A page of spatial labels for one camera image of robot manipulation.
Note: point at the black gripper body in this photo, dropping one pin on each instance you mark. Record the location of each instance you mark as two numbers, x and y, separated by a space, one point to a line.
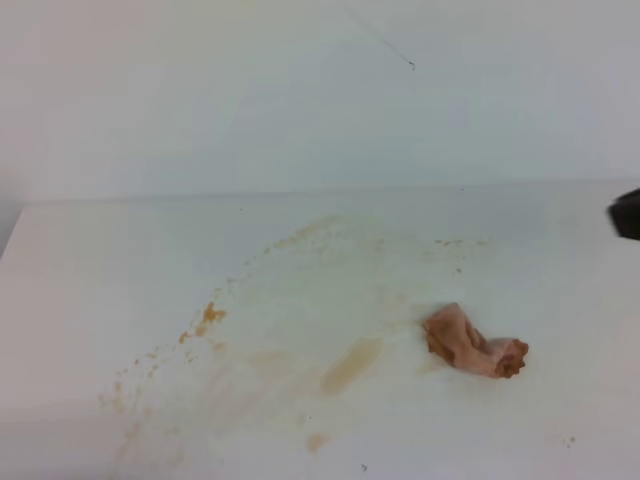
624 214

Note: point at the pink stained rag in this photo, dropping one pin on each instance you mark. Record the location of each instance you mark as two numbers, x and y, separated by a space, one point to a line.
451 336

